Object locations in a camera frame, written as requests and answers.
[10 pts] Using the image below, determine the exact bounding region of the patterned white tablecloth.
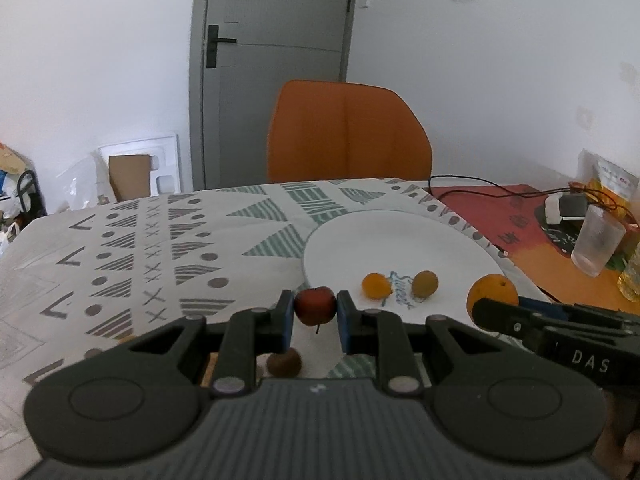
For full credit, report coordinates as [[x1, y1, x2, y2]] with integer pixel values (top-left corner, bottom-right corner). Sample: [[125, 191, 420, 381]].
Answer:
[[0, 176, 513, 480]]

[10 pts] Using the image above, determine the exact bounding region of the green-brown kiwi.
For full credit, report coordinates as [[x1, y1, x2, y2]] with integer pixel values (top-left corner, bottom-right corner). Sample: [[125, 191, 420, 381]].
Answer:
[[411, 270, 440, 302]]

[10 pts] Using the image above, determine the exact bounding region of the white plate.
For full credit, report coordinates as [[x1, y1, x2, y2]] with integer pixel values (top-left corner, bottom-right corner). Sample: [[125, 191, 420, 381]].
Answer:
[[301, 208, 512, 333]]

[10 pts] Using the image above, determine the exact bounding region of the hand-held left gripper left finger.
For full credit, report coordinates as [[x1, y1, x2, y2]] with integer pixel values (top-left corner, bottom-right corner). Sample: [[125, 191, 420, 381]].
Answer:
[[117, 289, 296, 395]]

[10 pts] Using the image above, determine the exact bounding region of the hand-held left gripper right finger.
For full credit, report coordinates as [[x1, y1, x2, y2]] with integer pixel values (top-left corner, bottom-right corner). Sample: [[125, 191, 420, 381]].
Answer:
[[336, 290, 521, 395]]

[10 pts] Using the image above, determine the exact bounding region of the black cable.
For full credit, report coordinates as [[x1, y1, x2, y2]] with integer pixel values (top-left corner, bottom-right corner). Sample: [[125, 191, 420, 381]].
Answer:
[[428, 175, 640, 233]]

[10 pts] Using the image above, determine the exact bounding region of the red apple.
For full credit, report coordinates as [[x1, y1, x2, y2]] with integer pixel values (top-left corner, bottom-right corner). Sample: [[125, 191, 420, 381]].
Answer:
[[293, 286, 337, 334]]

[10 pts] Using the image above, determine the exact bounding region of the black metal rack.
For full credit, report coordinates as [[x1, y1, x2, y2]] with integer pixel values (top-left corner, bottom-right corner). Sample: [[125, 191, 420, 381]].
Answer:
[[16, 170, 49, 219]]

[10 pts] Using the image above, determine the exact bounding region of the clear plastic wrap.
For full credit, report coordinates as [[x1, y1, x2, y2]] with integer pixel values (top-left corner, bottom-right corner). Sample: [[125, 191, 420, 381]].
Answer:
[[52, 152, 113, 211]]

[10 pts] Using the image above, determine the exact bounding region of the brown paper bag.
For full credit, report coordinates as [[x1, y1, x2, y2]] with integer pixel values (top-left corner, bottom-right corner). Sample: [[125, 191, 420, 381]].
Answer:
[[0, 141, 27, 174]]

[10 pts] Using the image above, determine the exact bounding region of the black door handle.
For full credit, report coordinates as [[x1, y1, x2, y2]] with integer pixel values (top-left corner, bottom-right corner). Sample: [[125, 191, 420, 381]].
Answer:
[[206, 25, 237, 69]]

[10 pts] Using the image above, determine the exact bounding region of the person's right hand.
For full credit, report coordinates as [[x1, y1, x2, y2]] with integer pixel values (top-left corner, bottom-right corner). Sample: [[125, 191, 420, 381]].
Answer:
[[606, 391, 640, 480]]

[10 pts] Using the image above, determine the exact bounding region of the clear plastic cup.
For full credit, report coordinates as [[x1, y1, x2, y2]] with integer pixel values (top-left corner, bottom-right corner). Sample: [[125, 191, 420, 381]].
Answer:
[[571, 205, 627, 278]]

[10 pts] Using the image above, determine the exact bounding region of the white plastic bag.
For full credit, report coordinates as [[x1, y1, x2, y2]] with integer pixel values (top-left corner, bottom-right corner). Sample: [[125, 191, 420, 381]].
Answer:
[[0, 222, 22, 257]]

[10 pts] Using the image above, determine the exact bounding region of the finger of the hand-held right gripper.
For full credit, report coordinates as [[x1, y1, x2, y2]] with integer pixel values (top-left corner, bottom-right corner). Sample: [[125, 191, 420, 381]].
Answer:
[[472, 298, 551, 345], [518, 296, 601, 322]]

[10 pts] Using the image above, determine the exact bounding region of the brown cardboard piece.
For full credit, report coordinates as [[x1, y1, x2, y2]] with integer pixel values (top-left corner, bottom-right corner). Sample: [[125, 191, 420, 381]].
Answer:
[[108, 154, 153, 202]]

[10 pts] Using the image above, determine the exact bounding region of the small orange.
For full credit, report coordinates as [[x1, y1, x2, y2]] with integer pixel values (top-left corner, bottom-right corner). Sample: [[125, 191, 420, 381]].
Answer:
[[362, 272, 393, 302]]

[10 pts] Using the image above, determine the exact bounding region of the orange chair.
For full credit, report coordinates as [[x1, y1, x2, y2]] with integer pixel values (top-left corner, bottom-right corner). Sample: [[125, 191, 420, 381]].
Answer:
[[267, 80, 433, 184]]

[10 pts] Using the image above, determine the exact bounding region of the black power adapter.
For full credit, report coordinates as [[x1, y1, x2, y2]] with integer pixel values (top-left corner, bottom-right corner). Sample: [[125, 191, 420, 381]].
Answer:
[[559, 194, 589, 220]]

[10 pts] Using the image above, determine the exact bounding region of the white charger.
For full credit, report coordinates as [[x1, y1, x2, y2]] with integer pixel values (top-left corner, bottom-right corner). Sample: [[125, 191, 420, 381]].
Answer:
[[544, 194, 566, 225]]

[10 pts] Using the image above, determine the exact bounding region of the white foam packaging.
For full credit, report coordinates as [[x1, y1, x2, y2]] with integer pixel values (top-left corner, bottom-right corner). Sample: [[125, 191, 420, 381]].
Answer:
[[98, 132, 180, 202]]

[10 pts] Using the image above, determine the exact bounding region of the yellow snack bag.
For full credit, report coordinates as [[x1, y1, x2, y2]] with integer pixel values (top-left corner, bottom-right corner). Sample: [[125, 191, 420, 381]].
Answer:
[[575, 148, 640, 233]]

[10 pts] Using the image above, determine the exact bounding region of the red orange table mat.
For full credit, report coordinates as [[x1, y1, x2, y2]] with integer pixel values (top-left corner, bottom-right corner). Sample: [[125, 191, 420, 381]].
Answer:
[[430, 183, 640, 323]]

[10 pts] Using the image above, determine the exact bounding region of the brown kiwi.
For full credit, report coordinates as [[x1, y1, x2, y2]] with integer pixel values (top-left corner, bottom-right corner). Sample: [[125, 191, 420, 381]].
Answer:
[[266, 349, 303, 378]]

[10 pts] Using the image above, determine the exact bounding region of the yellow liquid bottle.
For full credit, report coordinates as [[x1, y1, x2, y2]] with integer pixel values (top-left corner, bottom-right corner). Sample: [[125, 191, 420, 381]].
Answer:
[[617, 245, 640, 304]]

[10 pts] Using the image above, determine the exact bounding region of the grey door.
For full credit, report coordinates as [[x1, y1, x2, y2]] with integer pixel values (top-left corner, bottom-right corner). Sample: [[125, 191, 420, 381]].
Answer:
[[188, 0, 360, 192]]

